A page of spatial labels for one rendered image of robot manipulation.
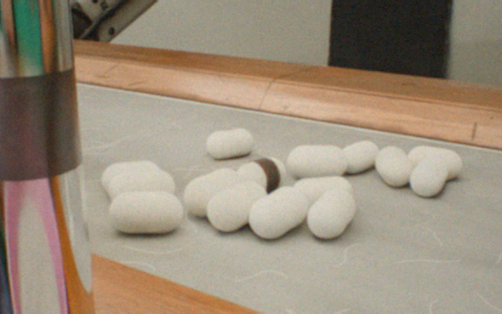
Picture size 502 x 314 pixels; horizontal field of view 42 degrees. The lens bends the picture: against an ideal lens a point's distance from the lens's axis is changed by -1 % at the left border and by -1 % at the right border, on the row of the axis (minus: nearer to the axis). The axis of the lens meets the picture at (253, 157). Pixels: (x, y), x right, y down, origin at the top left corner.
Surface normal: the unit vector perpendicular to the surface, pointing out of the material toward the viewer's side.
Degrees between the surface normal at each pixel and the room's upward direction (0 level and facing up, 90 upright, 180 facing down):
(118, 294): 0
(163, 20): 92
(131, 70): 45
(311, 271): 0
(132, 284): 0
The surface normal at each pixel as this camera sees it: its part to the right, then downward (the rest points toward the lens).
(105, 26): 0.77, 0.19
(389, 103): -0.40, -0.50
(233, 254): 0.00, -0.95
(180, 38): -0.49, 0.26
